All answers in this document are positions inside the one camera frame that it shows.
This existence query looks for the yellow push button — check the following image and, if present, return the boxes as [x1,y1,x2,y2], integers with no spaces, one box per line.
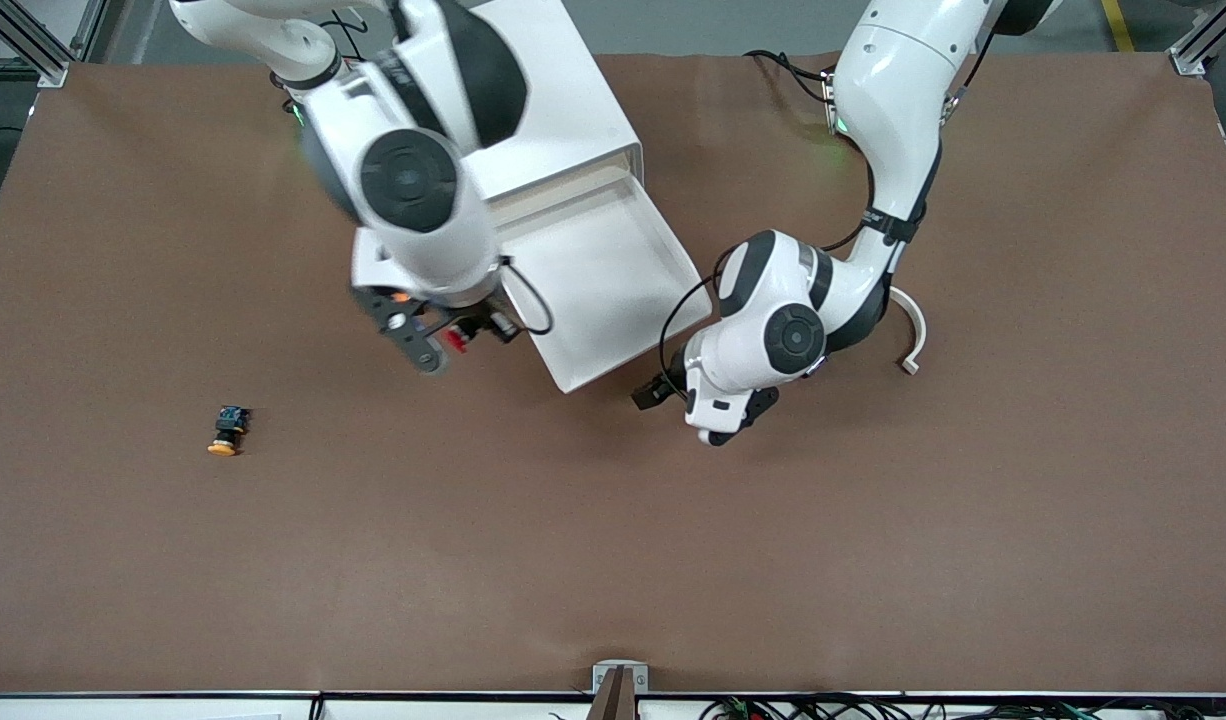
[207,405,253,458]

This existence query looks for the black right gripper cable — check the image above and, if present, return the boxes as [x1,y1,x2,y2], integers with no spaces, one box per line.
[500,258,555,336]

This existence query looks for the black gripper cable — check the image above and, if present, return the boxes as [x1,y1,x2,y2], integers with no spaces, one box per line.
[659,245,734,379]
[500,258,555,336]

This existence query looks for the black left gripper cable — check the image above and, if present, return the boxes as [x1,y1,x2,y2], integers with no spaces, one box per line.
[659,245,734,379]

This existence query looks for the white curved bracket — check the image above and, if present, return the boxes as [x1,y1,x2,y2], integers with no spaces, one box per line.
[888,286,929,377]

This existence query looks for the grey metal table bracket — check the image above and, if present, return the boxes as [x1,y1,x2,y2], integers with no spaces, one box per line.
[592,660,650,696]

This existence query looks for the black arm base cable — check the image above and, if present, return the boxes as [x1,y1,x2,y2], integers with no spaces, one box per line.
[323,8,370,63]
[743,48,837,101]

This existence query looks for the brown upright post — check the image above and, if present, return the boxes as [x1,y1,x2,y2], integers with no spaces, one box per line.
[585,667,639,720]

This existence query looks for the tangled cable bundle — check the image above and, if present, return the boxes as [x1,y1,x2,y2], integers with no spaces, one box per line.
[698,693,1226,720]

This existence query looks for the white table edge rail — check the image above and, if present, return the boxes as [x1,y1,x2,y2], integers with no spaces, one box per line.
[0,690,1226,720]

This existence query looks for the aluminium frame profile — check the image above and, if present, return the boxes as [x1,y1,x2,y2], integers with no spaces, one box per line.
[1168,0,1226,78]
[0,0,109,89]

